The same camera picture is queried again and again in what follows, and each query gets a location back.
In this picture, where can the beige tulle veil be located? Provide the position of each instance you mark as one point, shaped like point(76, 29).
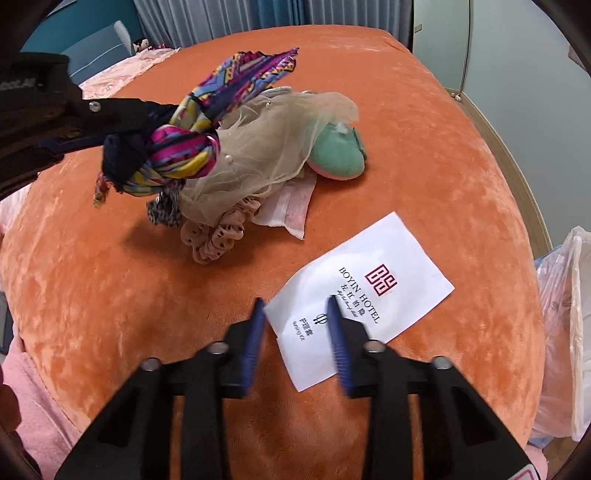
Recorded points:
point(258, 152)

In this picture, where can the small red white toy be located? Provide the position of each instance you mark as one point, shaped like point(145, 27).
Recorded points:
point(145, 45)

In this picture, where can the pink lace pillow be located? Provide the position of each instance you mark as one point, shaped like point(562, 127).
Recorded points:
point(120, 74)

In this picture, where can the green slipper pink sole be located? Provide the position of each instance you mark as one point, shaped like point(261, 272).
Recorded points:
point(334, 157)

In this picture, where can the pink blanket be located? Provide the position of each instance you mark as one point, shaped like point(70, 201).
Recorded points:
point(37, 406)

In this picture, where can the blue curtain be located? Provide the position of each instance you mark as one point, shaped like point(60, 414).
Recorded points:
point(267, 13)

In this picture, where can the white paper packet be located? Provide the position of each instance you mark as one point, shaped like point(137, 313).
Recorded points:
point(392, 249)

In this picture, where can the light blue padded headboard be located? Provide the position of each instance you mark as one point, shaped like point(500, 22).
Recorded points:
point(97, 55)

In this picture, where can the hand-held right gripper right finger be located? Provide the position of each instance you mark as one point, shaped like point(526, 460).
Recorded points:
point(339, 350)

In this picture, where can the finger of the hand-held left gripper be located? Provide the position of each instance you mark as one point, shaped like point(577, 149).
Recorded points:
point(120, 113)

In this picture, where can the orange plush blanket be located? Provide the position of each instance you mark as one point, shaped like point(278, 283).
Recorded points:
point(115, 277)

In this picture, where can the standing mirror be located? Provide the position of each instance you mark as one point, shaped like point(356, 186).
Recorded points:
point(438, 46)

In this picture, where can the leopard print scrunchie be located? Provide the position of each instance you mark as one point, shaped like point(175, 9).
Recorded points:
point(164, 207)

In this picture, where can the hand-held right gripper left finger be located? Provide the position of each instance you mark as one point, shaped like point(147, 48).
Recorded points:
point(251, 350)

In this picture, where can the bin with white plastic liner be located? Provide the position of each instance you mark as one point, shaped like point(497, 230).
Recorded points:
point(558, 323)

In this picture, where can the grey curtain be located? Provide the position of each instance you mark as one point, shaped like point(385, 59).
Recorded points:
point(346, 14)
point(198, 18)

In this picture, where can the colourful patterned scarf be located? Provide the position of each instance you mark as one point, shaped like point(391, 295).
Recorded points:
point(184, 147)

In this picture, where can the beige dotted scrunchie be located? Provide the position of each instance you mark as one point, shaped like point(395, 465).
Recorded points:
point(217, 240)

